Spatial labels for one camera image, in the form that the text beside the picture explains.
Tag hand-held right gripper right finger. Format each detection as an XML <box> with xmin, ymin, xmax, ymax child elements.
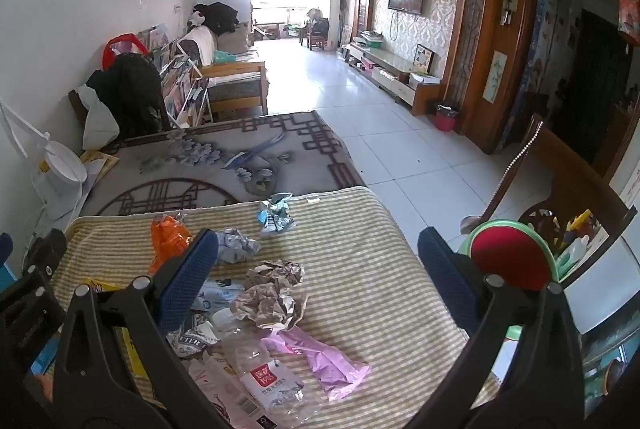
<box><xmin>407</xmin><ymin>226</ymin><xmax>586</xmax><ymax>429</ymax></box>

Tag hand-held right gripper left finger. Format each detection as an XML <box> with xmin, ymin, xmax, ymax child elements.
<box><xmin>52</xmin><ymin>229</ymin><xmax>236</xmax><ymax>429</ymax></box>

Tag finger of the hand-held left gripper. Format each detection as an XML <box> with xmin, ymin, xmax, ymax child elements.
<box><xmin>0</xmin><ymin>229</ymin><xmax>68</xmax><ymax>360</ymax></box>

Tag blue white packet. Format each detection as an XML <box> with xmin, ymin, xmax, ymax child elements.
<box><xmin>192</xmin><ymin>278</ymin><xmax>246</xmax><ymax>312</ymax></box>

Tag orange plastic wrapper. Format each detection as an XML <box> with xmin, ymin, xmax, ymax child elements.
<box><xmin>148</xmin><ymin>215</ymin><xmax>193</xmax><ymax>275</ymax></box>

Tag grey wrapper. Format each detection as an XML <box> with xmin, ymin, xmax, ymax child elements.
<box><xmin>215</xmin><ymin>228</ymin><xmax>262</xmax><ymax>264</ymax></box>

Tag red basin green rim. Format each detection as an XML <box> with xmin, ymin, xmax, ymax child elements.
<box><xmin>457</xmin><ymin>219</ymin><xmax>562</xmax><ymax>295</ymax></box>

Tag silver printed packet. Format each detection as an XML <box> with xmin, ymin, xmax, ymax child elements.
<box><xmin>167</xmin><ymin>314</ymin><xmax>221</xmax><ymax>355</ymax></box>

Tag silver blue snack wrapper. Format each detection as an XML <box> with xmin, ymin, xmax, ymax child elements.
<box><xmin>257</xmin><ymin>192</ymin><xmax>297</xmax><ymax>236</ymax></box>

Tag clear plastic bottle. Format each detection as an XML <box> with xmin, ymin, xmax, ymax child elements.
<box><xmin>212</xmin><ymin>306</ymin><xmax>321</xmax><ymax>425</ymax></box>

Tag yellow packet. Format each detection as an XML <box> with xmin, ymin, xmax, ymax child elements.
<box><xmin>82</xmin><ymin>278</ymin><xmax>151</xmax><ymax>380</ymax></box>

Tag white pink packet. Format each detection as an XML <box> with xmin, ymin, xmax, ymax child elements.
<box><xmin>187</xmin><ymin>351</ymin><xmax>281</xmax><ymax>429</ymax></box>

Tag pink plastic wrapper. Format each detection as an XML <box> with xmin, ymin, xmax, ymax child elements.
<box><xmin>261</xmin><ymin>326</ymin><xmax>372</xmax><ymax>402</ymax></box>

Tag yellow striped blanket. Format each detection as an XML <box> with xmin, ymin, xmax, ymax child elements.
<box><xmin>50</xmin><ymin>186</ymin><xmax>501</xmax><ymax>429</ymax></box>

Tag grey patterned blanket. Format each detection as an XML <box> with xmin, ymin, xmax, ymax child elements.
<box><xmin>82</xmin><ymin>110</ymin><xmax>368</xmax><ymax>217</ymax></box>

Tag white fan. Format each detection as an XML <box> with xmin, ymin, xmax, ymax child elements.
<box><xmin>0</xmin><ymin>101</ymin><xmax>88</xmax><ymax>210</ymax></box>

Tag yellow paper sheets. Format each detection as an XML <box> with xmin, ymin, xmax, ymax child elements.
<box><xmin>80</xmin><ymin>150</ymin><xmax>121</xmax><ymax>190</ymax></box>

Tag white plastic bottle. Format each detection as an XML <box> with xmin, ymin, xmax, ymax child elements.
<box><xmin>557</xmin><ymin>234</ymin><xmax>608</xmax><ymax>280</ymax></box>

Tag yellow toy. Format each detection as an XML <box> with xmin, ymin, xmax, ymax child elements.
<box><xmin>565</xmin><ymin>209</ymin><xmax>596</xmax><ymax>240</ymax></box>

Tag red waste bin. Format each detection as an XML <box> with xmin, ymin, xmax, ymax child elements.
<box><xmin>434</xmin><ymin>103</ymin><xmax>460</xmax><ymax>132</ymax></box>

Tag wooden chair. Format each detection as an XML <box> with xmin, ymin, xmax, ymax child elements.
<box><xmin>460</xmin><ymin>114</ymin><xmax>631</xmax><ymax>270</ymax></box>

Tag white plastic bag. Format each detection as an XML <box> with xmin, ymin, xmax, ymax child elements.
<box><xmin>77</xmin><ymin>85</ymin><xmax>121</xmax><ymax>150</ymax></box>

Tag book display rack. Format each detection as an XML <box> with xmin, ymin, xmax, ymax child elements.
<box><xmin>137</xmin><ymin>23</ymin><xmax>213</xmax><ymax>130</ymax></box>

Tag black jacket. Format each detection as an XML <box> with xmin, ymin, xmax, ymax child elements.
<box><xmin>87</xmin><ymin>54</ymin><xmax>168</xmax><ymax>140</ymax></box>

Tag wooden sofa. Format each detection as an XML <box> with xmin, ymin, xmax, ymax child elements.
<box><xmin>177</xmin><ymin>24</ymin><xmax>270</xmax><ymax>114</ymax></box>

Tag television cabinet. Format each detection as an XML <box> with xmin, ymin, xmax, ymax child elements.
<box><xmin>347</xmin><ymin>41</ymin><xmax>453</xmax><ymax>117</ymax></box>

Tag framed picture on cabinet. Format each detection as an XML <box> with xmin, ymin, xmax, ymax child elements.
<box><xmin>414</xmin><ymin>44</ymin><xmax>436</xmax><ymax>74</ymax></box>

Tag red bag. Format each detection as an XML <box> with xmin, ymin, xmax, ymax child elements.
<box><xmin>102</xmin><ymin>34</ymin><xmax>148</xmax><ymax>70</ymax></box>

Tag black clothes pile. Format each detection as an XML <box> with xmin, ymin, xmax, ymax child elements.
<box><xmin>192</xmin><ymin>2</ymin><xmax>240</xmax><ymax>34</ymax></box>

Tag dark wooden chairs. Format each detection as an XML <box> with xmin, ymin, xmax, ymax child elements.
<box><xmin>300</xmin><ymin>16</ymin><xmax>331</xmax><ymax>52</ymax></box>

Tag short wall scroll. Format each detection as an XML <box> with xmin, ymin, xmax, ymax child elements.
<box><xmin>482</xmin><ymin>50</ymin><xmax>510</xmax><ymax>102</ymax></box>

